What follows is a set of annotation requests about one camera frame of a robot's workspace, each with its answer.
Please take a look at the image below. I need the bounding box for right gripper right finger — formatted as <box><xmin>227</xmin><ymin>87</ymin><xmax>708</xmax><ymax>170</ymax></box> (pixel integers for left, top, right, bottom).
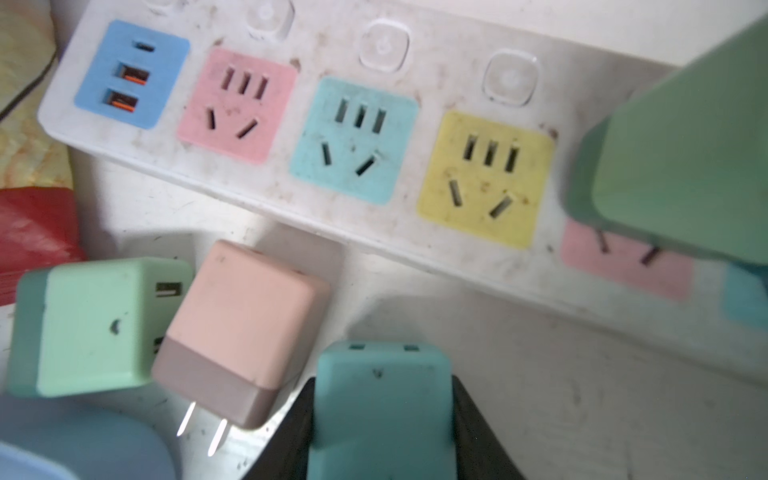
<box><xmin>452</xmin><ymin>375</ymin><xmax>525</xmax><ymax>480</ymax></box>

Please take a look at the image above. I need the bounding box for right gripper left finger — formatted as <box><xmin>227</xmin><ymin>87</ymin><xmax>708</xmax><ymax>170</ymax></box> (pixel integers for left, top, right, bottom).
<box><xmin>243</xmin><ymin>377</ymin><xmax>315</xmax><ymax>480</ymax></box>

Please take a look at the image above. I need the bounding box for teal plug adapter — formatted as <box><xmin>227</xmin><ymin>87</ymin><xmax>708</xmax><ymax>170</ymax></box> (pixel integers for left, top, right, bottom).
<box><xmin>307</xmin><ymin>340</ymin><xmax>458</xmax><ymax>479</ymax></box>
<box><xmin>722</xmin><ymin>264</ymin><xmax>767</xmax><ymax>330</ymax></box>

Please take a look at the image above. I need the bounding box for pink plug adapter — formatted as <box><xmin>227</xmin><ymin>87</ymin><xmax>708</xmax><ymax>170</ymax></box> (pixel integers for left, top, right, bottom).
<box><xmin>151</xmin><ymin>240</ymin><xmax>331</xmax><ymax>456</ymax></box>

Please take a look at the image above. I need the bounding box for green plug adapter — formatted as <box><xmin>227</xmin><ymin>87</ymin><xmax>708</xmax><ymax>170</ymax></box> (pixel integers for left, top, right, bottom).
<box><xmin>564</xmin><ymin>19</ymin><xmax>767</xmax><ymax>265</ymax></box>
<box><xmin>5</xmin><ymin>257</ymin><xmax>194</xmax><ymax>398</ymax></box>

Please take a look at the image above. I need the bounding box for white colourful power strip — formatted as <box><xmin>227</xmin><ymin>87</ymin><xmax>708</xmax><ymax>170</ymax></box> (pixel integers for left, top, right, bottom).
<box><xmin>39</xmin><ymin>1</ymin><xmax>767</xmax><ymax>381</ymax></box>

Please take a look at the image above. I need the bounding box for red white snack bag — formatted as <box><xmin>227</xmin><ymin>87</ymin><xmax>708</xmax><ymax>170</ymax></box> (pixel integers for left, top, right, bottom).
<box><xmin>1</xmin><ymin>1</ymin><xmax>86</xmax><ymax>305</ymax></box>

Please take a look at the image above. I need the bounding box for blue cube power socket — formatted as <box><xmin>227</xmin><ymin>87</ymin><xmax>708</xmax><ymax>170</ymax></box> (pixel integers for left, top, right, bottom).
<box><xmin>1</xmin><ymin>395</ymin><xmax>178</xmax><ymax>479</ymax></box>

